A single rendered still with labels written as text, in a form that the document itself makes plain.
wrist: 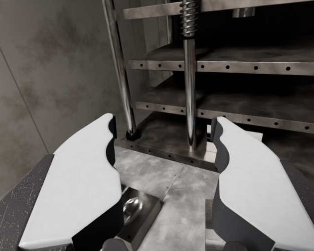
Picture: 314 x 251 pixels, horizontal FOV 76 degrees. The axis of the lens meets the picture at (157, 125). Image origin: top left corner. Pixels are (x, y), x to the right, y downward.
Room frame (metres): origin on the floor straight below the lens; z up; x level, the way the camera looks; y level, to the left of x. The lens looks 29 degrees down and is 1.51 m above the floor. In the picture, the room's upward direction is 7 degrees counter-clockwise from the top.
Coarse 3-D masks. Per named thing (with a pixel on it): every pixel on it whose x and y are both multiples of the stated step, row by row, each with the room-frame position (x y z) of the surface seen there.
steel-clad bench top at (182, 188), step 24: (120, 168) 0.84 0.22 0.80; (144, 168) 0.82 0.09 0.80; (168, 168) 0.80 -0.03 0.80; (192, 168) 0.78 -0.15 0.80; (168, 192) 0.64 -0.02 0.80; (192, 192) 0.63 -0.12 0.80; (168, 216) 0.52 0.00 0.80; (192, 216) 0.51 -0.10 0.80; (144, 240) 0.44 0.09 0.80; (168, 240) 0.42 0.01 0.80; (192, 240) 0.41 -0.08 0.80
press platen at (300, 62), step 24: (168, 48) 1.42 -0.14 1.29; (216, 48) 1.22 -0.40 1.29; (240, 48) 1.14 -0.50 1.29; (264, 48) 1.07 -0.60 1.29; (288, 48) 1.00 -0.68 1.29; (312, 48) 0.95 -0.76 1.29; (240, 72) 0.86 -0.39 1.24; (264, 72) 0.81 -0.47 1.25; (288, 72) 0.77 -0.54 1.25; (312, 72) 0.73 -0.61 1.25
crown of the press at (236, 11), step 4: (240, 8) 1.12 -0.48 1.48; (244, 8) 1.11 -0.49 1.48; (248, 8) 1.10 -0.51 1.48; (252, 8) 1.11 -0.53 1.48; (256, 8) 1.12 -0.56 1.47; (232, 12) 1.16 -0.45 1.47; (236, 12) 1.13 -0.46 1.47; (240, 12) 1.12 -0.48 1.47; (244, 12) 1.11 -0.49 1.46; (248, 12) 1.10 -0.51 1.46; (252, 12) 1.11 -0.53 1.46; (256, 12) 1.13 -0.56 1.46; (232, 16) 1.16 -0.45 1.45; (236, 16) 1.13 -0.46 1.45; (240, 16) 1.12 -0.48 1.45; (244, 16) 1.11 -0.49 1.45
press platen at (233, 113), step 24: (144, 96) 1.25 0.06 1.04; (168, 96) 1.20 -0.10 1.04; (216, 96) 1.11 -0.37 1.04; (240, 96) 1.06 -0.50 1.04; (264, 96) 1.03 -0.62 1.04; (288, 96) 0.99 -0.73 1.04; (312, 96) 0.96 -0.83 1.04; (240, 120) 0.85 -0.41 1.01; (264, 120) 0.80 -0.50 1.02; (288, 120) 0.75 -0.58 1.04; (312, 120) 0.73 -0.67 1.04
